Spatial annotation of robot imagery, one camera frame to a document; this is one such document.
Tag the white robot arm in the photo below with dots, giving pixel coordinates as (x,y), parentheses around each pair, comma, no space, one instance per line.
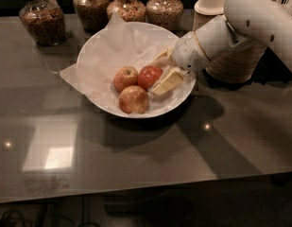
(243,23)

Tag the glass jar right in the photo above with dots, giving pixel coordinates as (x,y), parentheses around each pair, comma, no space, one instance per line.
(164,13)

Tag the glass jar far left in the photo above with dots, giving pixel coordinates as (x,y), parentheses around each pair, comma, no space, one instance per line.
(44,21)

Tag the glass jar with multicolour cereal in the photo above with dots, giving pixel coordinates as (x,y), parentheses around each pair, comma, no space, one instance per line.
(128,10)

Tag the black mat under stacks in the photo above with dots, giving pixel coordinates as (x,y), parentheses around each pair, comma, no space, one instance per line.
(269,70)

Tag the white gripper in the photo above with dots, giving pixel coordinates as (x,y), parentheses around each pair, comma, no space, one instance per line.
(187,53)

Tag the yellow-red apple back left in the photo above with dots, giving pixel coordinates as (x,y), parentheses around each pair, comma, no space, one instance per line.
(125,77)

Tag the white paper liner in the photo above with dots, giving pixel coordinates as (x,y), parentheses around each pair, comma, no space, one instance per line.
(120,48)

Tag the red apple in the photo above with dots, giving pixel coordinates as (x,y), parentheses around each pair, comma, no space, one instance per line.
(149,75)

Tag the white round bowl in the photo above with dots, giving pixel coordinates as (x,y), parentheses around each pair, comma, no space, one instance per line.
(174,98)

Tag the yellow-red apple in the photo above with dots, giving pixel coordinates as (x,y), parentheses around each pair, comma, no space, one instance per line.
(133,99)
(125,77)

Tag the yellow-red apple front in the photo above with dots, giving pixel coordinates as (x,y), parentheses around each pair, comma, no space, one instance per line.
(133,99)

